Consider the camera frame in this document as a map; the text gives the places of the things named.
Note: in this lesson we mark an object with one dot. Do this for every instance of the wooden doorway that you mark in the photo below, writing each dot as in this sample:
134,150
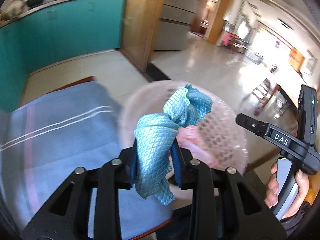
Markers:
217,12

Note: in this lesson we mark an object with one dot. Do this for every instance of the grey refrigerator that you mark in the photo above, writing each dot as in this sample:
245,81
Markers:
172,30

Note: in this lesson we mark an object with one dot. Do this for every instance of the blue striped seat cushion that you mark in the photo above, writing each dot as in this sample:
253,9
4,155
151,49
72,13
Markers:
75,142

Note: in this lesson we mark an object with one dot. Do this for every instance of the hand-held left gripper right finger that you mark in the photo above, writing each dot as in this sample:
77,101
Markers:
176,165

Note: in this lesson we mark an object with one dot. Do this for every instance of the black wok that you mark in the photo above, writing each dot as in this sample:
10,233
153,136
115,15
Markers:
36,1

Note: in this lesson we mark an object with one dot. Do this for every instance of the person's right forearm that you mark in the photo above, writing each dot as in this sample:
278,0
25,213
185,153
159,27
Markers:
297,225

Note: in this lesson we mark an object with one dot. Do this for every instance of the person's right hand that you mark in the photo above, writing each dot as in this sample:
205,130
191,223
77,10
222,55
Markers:
303,187

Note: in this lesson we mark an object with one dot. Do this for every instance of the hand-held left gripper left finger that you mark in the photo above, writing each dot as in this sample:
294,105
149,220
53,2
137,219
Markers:
133,165

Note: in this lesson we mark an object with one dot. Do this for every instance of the steel pot lid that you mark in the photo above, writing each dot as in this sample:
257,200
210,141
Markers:
15,6

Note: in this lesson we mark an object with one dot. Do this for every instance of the blue cleaning cloth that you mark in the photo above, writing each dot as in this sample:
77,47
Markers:
155,140

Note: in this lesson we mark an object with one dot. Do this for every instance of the wood-framed glass sliding door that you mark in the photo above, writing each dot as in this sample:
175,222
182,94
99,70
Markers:
140,30

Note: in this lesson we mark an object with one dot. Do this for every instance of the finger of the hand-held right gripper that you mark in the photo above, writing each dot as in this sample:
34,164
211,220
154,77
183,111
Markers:
270,132

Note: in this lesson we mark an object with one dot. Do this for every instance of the slatted wooden chair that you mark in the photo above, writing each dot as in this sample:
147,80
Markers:
262,87

